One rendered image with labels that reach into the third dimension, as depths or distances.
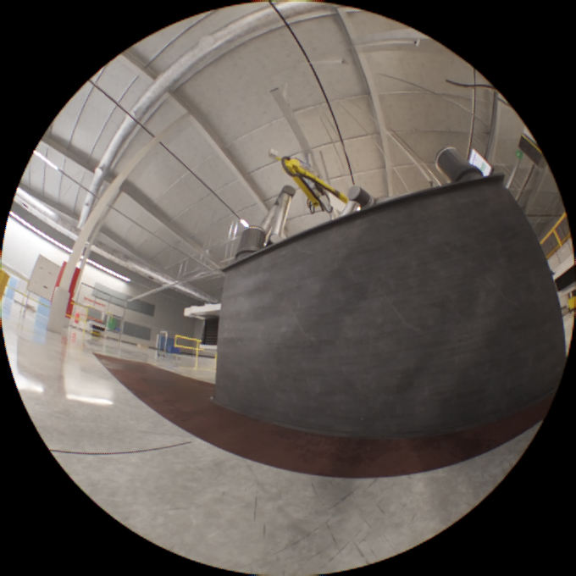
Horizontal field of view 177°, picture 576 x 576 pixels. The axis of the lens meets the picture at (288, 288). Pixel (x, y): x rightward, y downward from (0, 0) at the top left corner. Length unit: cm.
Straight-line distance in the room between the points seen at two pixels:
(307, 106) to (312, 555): 1045
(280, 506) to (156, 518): 22
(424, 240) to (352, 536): 84
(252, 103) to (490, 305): 1035
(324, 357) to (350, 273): 34
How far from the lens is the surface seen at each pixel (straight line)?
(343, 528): 39
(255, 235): 139
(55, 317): 487
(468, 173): 113
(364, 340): 68
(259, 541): 37
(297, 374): 79
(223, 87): 1051
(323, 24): 1032
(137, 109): 933
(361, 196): 160
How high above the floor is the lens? 30
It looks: 22 degrees up
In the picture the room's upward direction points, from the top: straight up
